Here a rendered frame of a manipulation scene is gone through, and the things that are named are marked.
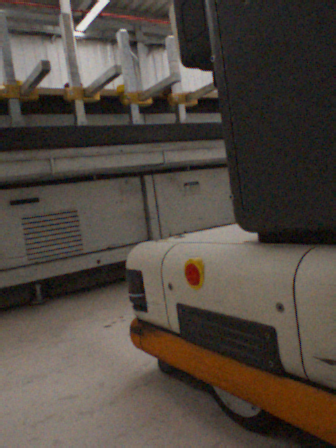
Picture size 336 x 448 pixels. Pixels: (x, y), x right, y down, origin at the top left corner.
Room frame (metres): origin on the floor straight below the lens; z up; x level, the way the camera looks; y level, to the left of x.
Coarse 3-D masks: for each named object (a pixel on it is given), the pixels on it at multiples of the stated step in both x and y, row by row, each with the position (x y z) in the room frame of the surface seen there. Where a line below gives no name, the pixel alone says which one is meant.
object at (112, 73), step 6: (114, 66) 1.42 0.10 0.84; (120, 66) 1.43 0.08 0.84; (108, 72) 1.46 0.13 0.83; (114, 72) 1.42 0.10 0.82; (120, 72) 1.43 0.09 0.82; (102, 78) 1.50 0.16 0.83; (108, 78) 1.47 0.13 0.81; (114, 78) 1.47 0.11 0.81; (90, 84) 1.60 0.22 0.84; (96, 84) 1.55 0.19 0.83; (102, 84) 1.53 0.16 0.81; (84, 90) 1.65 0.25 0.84; (90, 90) 1.60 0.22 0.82; (96, 90) 1.59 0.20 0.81; (90, 96) 1.66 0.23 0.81
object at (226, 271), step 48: (192, 240) 0.78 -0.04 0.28; (240, 240) 0.68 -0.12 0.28; (144, 288) 0.79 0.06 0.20; (192, 288) 0.66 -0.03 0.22; (240, 288) 0.56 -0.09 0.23; (288, 288) 0.49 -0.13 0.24; (144, 336) 0.81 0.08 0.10; (192, 336) 0.67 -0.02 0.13; (240, 336) 0.56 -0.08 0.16; (288, 336) 0.49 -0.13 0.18; (240, 384) 0.57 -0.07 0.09; (288, 384) 0.50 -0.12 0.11
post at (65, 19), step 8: (64, 16) 1.64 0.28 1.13; (64, 24) 1.64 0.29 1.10; (64, 32) 1.64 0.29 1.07; (64, 40) 1.65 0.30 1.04; (72, 40) 1.65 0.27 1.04; (64, 48) 1.66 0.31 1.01; (72, 48) 1.65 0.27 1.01; (72, 56) 1.65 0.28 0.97; (72, 64) 1.64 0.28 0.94; (72, 72) 1.64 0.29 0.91; (72, 80) 1.64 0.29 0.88; (72, 104) 1.66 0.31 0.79; (80, 104) 1.65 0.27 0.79; (80, 112) 1.65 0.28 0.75
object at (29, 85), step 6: (42, 60) 1.29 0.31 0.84; (48, 60) 1.30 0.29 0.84; (36, 66) 1.33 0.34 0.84; (42, 66) 1.29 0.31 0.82; (48, 66) 1.30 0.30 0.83; (36, 72) 1.34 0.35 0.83; (42, 72) 1.31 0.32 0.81; (48, 72) 1.32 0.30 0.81; (30, 78) 1.40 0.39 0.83; (36, 78) 1.36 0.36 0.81; (42, 78) 1.37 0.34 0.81; (24, 84) 1.46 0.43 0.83; (30, 84) 1.41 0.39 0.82; (36, 84) 1.42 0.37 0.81; (24, 90) 1.47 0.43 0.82; (30, 90) 1.48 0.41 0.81
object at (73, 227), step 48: (0, 192) 1.70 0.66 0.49; (48, 192) 1.81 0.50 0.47; (96, 192) 1.93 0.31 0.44; (144, 192) 2.05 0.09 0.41; (0, 240) 1.68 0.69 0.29; (48, 240) 1.78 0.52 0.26; (96, 240) 1.91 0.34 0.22; (144, 240) 2.04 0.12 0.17; (0, 288) 1.64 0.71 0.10; (48, 288) 1.78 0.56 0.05
